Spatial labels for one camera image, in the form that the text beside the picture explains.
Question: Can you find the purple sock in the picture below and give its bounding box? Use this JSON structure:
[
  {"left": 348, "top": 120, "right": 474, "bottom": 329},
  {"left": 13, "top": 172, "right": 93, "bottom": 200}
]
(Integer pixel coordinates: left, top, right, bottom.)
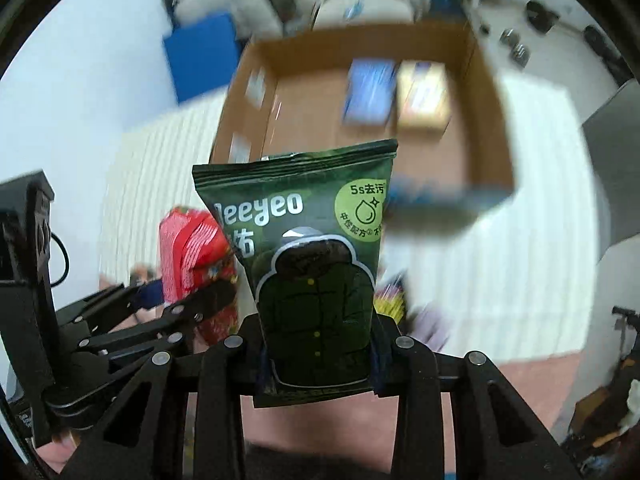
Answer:
[{"left": 408, "top": 302, "right": 451, "bottom": 352}]

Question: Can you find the black yellow shoe wipes packet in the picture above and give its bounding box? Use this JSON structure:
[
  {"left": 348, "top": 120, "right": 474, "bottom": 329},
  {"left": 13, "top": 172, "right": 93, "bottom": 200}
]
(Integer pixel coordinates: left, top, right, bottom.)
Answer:
[{"left": 373, "top": 273, "right": 408, "bottom": 326}]

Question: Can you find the small blue packet on seat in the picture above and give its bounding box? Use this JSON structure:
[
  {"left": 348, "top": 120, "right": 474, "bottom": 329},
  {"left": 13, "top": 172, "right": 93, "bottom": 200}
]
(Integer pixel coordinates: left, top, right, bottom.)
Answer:
[{"left": 343, "top": 0, "right": 363, "bottom": 21}]

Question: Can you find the blue tissue pack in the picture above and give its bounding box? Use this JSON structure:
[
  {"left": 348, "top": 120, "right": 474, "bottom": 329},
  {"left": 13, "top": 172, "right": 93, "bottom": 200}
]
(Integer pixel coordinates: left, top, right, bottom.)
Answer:
[{"left": 343, "top": 58, "right": 396, "bottom": 126}]

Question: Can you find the cardboard milk box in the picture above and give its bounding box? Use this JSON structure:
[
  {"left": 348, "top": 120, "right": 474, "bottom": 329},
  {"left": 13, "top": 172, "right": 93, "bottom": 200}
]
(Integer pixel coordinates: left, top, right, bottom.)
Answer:
[{"left": 210, "top": 20, "right": 515, "bottom": 214}]

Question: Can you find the person's left hand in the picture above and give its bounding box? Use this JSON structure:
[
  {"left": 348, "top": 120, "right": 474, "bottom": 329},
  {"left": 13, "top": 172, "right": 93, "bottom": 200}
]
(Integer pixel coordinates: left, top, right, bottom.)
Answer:
[{"left": 36, "top": 430, "right": 81, "bottom": 474}]

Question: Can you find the person's dark fleece clothing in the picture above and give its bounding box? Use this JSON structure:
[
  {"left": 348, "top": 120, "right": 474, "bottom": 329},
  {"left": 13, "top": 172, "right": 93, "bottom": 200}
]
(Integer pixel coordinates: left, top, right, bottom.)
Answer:
[{"left": 245, "top": 443, "right": 390, "bottom": 480}]

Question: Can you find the yellow cartoon tissue box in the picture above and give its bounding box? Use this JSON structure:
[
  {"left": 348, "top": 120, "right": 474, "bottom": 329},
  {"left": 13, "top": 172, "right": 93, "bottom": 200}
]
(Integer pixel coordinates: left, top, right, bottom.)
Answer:
[{"left": 396, "top": 61, "right": 452, "bottom": 134}]

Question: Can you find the grey office chair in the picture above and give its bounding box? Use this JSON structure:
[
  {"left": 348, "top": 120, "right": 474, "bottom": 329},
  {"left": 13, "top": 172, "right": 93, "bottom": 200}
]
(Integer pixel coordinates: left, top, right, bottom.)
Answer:
[{"left": 582, "top": 79, "right": 640, "bottom": 256}]

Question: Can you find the green wipes packet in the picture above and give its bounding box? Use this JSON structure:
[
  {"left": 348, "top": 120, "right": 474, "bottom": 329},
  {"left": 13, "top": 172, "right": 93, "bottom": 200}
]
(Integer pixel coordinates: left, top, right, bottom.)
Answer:
[{"left": 192, "top": 140, "right": 398, "bottom": 408}]

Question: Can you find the blue folded mat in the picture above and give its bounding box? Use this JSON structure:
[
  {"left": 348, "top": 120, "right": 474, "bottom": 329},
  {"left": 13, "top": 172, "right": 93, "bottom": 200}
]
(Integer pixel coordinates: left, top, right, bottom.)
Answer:
[{"left": 163, "top": 12, "right": 240, "bottom": 103}]

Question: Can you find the barbell on floor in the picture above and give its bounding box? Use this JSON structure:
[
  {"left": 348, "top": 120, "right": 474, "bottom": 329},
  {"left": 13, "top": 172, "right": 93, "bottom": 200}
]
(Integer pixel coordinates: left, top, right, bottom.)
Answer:
[{"left": 524, "top": 0, "right": 624, "bottom": 63}]

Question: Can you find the striped table cloth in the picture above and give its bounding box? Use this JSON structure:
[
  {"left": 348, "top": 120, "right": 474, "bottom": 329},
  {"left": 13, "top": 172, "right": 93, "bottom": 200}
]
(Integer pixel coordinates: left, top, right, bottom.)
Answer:
[{"left": 96, "top": 71, "right": 614, "bottom": 480}]

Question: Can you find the black blue weight bench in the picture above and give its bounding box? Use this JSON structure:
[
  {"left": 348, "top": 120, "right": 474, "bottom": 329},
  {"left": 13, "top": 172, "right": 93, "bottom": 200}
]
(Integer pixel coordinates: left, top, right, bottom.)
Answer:
[{"left": 427, "top": 0, "right": 468, "bottom": 22}]

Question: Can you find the chrome dumbbell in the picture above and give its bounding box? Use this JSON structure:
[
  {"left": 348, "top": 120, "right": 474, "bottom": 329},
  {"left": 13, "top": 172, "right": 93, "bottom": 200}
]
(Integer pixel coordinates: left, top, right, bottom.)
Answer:
[{"left": 499, "top": 28, "right": 530, "bottom": 68}]

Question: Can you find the red snack packet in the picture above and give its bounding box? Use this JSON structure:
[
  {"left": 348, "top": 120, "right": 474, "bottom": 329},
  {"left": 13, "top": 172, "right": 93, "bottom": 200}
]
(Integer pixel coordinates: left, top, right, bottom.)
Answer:
[{"left": 160, "top": 207, "right": 239, "bottom": 346}]

